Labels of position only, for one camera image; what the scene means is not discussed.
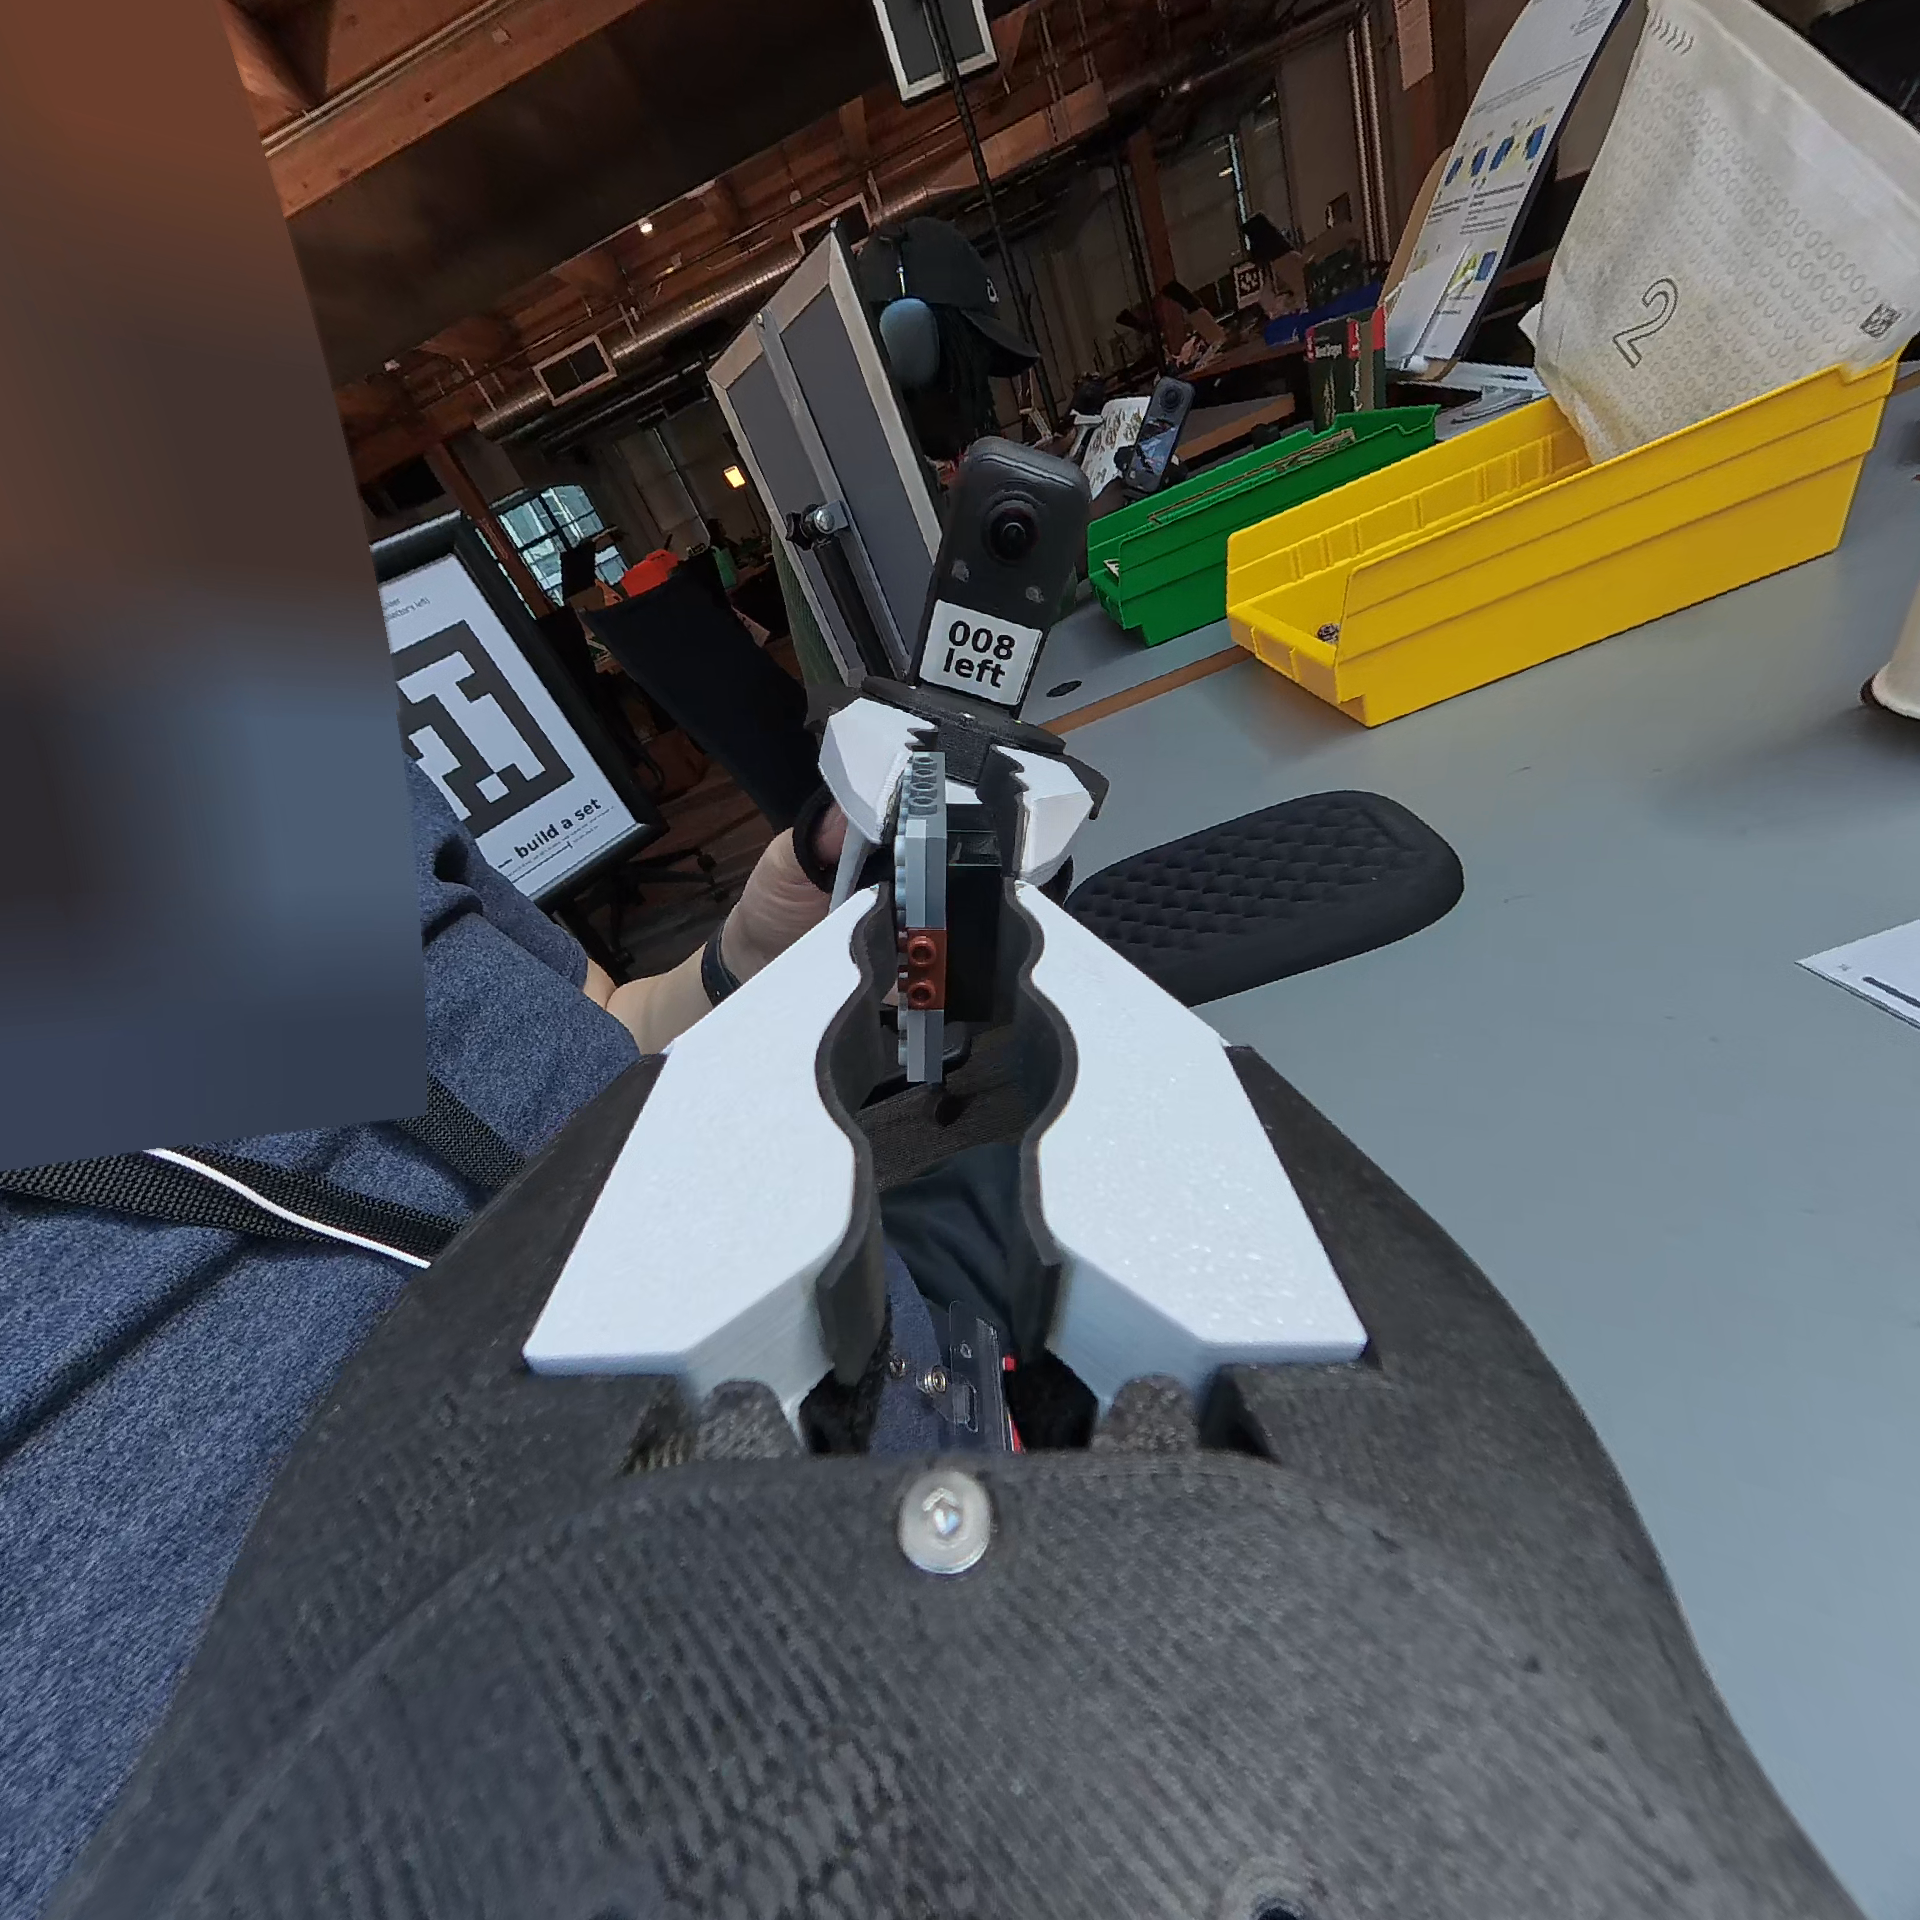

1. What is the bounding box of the yellow plastic bin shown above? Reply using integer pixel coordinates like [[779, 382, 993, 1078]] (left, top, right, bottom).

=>
[[1225, 355, 1904, 730]]

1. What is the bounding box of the person's left hand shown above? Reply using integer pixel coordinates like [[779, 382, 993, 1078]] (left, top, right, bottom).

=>
[[725, 802, 850, 1000]]

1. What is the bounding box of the red badge holder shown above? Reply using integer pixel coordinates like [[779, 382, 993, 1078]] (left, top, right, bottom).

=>
[[948, 1301, 1030, 1454]]

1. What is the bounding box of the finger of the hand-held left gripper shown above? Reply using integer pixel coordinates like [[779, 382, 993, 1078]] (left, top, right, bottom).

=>
[[815, 701, 920, 909], [1003, 749, 1103, 902]]

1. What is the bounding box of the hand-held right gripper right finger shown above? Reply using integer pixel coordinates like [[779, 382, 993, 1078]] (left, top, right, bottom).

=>
[[1008, 899, 1370, 1428]]

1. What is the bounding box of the person's left forearm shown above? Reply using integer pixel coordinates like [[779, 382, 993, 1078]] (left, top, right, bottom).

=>
[[583, 960, 714, 1051]]

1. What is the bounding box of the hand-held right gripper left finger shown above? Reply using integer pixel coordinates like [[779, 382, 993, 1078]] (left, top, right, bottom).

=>
[[523, 899, 901, 1449]]

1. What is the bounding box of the instruction sheet stand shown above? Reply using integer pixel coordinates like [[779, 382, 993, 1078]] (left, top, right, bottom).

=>
[[1380, 0, 1643, 378]]

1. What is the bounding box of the grey framed panel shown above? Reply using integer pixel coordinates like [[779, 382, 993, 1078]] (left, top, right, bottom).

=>
[[708, 224, 961, 707]]

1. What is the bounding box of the grey lego assembly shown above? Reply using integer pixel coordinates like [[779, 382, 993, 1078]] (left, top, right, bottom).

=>
[[891, 755, 1010, 1086]]

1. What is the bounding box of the white paper bag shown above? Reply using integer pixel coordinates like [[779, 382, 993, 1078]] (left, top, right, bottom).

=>
[[1521, 0, 1920, 468]]

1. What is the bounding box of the ceiling light fixture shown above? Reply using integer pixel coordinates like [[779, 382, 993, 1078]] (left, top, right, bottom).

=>
[[869, 0, 996, 104]]

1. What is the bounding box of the white paper sheet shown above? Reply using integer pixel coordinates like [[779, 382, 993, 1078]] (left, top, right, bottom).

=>
[[1796, 917, 1920, 1034]]

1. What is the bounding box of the framed marker sign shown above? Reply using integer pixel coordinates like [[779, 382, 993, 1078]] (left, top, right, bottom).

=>
[[371, 514, 670, 902]]

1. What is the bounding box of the green plastic bin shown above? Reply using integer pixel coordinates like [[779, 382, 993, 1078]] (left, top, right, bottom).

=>
[[1086, 403, 1441, 648]]

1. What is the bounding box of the small dark green box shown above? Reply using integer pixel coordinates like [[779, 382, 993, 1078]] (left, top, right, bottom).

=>
[[1301, 312, 1390, 426]]

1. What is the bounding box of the black action camera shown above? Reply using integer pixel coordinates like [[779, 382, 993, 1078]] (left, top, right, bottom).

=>
[[1122, 374, 1202, 499]]

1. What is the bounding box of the black shoulder strap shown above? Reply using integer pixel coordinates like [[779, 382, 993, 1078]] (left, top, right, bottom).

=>
[[0, 1093, 527, 1274]]

